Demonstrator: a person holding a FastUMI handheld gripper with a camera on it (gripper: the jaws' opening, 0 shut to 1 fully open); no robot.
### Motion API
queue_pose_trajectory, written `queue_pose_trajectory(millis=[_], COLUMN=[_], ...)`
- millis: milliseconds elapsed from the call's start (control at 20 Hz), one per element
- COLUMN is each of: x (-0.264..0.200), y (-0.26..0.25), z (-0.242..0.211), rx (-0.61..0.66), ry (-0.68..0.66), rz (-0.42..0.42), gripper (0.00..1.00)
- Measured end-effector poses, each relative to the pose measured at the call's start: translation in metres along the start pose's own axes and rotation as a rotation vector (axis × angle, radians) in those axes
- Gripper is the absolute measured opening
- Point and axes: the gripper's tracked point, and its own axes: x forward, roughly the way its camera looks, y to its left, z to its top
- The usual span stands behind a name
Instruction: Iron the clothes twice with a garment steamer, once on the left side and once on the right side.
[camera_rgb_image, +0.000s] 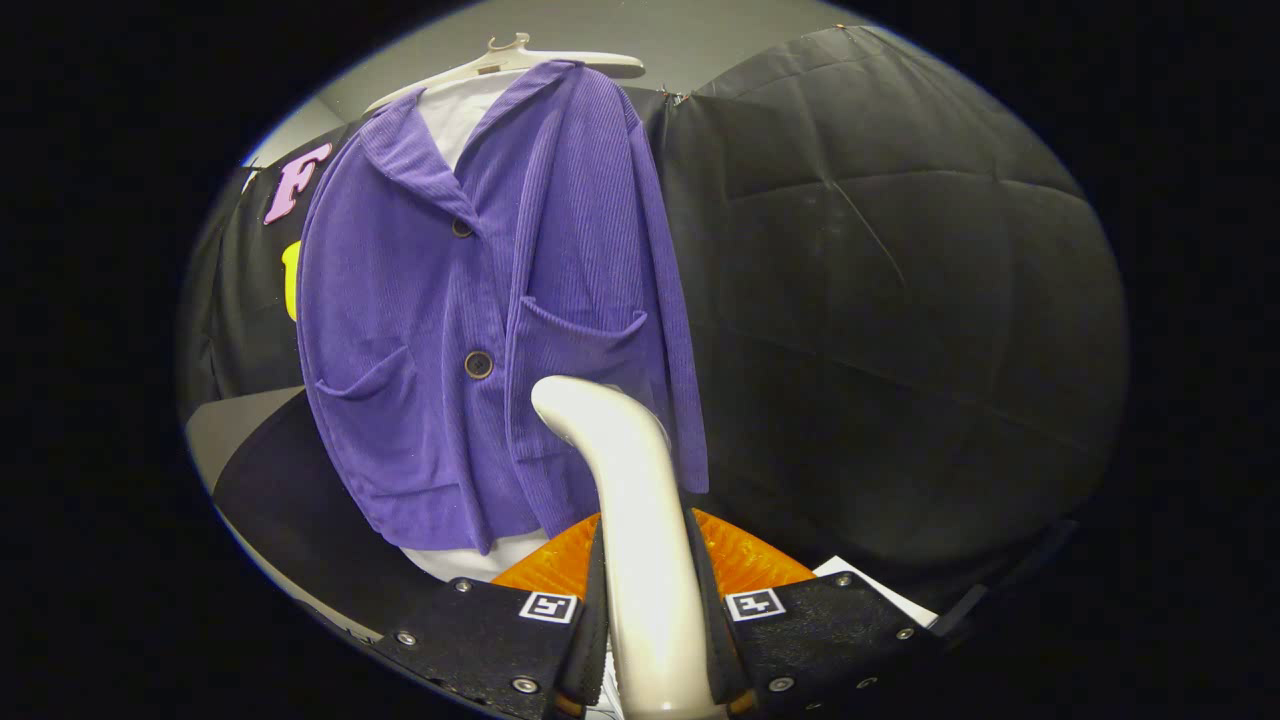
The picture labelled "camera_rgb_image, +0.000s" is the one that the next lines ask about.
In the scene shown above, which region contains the black backdrop cloth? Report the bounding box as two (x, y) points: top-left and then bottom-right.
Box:
(178, 25), (1131, 611)

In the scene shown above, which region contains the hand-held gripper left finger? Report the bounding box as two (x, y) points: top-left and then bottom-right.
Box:
(372, 512), (612, 720)

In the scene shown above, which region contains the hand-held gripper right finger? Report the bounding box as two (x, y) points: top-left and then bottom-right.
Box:
(683, 507), (947, 719)

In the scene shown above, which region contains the cream clothes hanger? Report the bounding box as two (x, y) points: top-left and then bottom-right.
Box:
(365, 33), (646, 113)

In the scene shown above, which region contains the white garment steamer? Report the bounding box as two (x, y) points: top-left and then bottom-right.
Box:
(531, 376), (728, 720)

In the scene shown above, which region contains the white paper sheet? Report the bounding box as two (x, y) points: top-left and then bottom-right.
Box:
(812, 556), (941, 629)

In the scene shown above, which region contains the purple corduroy jacket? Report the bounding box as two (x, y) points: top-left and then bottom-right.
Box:
(297, 60), (709, 556)

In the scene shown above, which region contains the white shirt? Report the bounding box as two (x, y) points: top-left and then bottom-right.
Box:
(400, 72), (551, 583)

